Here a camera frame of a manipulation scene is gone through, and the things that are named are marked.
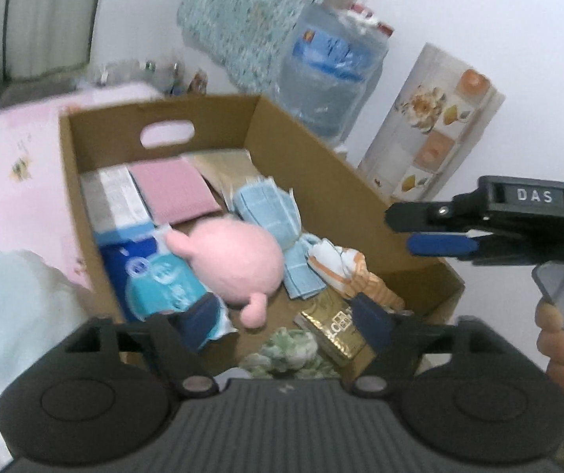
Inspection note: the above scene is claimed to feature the small red snack packet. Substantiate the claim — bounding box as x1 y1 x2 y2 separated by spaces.
186 71 209 95

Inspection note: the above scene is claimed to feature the grey curtain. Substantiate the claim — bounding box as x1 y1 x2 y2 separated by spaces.
0 0 108 82

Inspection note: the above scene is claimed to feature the white pack with grey print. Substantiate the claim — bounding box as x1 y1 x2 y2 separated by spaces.
80 165 157 237

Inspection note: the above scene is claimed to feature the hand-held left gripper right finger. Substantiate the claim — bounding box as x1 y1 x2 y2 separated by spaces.
348 293 506 397

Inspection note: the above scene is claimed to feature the gold foil pack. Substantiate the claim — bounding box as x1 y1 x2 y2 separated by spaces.
294 296 378 368

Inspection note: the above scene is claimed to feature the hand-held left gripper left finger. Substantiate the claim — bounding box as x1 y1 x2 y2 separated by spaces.
65 296 221 400

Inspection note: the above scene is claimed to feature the blue checked towel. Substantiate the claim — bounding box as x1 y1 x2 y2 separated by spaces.
230 177 329 300

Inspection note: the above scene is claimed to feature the clear plastic bag pile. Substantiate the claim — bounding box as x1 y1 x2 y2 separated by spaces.
90 56 184 94

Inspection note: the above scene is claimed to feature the teal floral cloth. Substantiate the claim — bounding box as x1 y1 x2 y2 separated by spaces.
176 0 356 97

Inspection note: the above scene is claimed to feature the pink plush toy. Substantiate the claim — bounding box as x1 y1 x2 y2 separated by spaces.
164 219 285 330

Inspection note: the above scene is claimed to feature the blue water jug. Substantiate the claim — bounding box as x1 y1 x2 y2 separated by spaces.
277 2 391 141

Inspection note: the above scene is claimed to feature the orange striped cloth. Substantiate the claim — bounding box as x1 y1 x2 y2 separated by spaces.
308 239 406 313

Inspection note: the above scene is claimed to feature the red white carton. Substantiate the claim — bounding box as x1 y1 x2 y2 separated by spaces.
348 2 393 37

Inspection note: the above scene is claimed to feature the white plastic bag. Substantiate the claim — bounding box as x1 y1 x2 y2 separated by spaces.
0 249 128 459

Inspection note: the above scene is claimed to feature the floral printed panel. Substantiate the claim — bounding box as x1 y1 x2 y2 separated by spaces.
358 43 505 203

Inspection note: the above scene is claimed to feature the pink printed bed sheet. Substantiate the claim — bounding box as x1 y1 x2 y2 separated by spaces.
0 81 165 291

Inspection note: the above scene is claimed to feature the blue white wipes pack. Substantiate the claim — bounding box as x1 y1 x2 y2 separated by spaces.
99 224 238 350

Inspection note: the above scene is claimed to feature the green white cloth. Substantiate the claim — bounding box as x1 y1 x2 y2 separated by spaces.
237 329 342 380

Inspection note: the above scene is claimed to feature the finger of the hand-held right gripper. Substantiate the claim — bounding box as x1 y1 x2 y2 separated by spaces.
384 199 460 235
406 233 480 260

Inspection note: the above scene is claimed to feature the pink packet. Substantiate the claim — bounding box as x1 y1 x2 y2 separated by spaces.
127 158 221 227

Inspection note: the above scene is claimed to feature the brown cardboard box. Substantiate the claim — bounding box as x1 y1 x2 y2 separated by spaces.
58 93 466 380

